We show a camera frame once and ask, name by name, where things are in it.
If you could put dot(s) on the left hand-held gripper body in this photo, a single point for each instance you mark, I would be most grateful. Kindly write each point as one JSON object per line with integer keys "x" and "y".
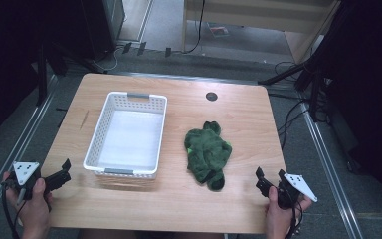
{"x": 22, "y": 172}

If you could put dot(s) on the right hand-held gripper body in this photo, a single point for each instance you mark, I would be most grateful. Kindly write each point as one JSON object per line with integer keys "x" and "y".
{"x": 294, "y": 189}

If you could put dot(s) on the green plush toy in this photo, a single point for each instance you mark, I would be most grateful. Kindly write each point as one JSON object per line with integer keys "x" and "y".
{"x": 207, "y": 154}

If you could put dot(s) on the white plastic basket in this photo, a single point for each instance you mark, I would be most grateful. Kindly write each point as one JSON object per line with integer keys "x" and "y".
{"x": 127, "y": 136}

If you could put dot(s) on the person's right hand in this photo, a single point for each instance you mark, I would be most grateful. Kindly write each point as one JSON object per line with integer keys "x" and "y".
{"x": 280, "y": 217}

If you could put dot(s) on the person's left hand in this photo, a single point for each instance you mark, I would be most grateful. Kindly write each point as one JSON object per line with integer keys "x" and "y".
{"x": 33, "y": 212}

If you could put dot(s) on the black metal stand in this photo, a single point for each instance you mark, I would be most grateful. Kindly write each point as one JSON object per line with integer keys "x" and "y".
{"x": 311, "y": 71}
{"x": 44, "y": 71}

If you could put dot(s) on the dark round table grommet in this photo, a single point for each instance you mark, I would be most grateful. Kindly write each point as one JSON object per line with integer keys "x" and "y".
{"x": 211, "y": 96}

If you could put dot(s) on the dark cabinet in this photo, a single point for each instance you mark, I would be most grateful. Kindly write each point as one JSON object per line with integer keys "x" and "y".
{"x": 102, "y": 26}

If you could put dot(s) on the red flat packet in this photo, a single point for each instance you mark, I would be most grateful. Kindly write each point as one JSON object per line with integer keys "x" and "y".
{"x": 219, "y": 30}

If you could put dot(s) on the light wooden shelf unit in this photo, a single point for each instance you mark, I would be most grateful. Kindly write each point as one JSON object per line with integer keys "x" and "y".
{"x": 262, "y": 15}

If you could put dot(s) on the metal floor rail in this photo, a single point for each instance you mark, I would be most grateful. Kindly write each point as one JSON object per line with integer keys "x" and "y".
{"x": 331, "y": 172}
{"x": 20, "y": 146}
{"x": 185, "y": 77}

